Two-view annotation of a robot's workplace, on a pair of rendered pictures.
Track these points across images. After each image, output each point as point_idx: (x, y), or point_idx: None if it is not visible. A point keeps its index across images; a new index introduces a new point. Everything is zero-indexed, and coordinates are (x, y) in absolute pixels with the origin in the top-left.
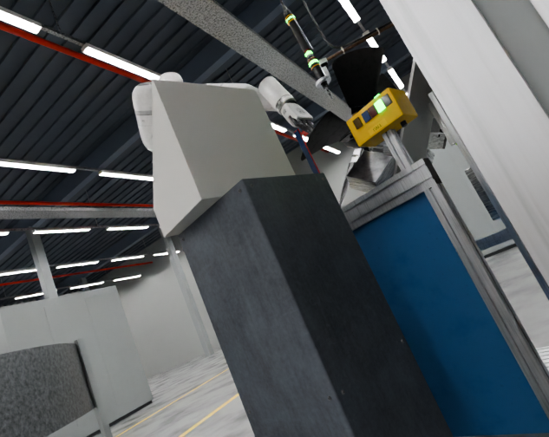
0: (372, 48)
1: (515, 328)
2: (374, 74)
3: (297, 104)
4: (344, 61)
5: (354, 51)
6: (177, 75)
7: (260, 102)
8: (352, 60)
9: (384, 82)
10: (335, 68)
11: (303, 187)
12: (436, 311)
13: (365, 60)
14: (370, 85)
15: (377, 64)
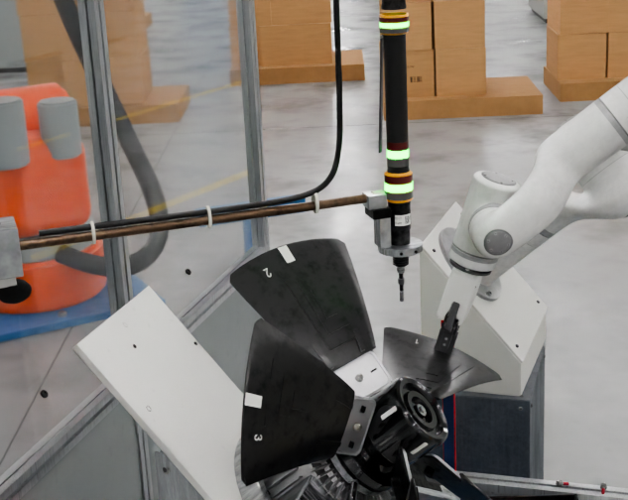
0: (251, 265)
1: None
2: (279, 314)
3: (453, 268)
4: (317, 251)
5: (289, 246)
6: None
7: (420, 266)
8: (303, 259)
9: (267, 350)
10: (343, 253)
11: None
12: None
13: (278, 276)
14: (301, 332)
15: (260, 301)
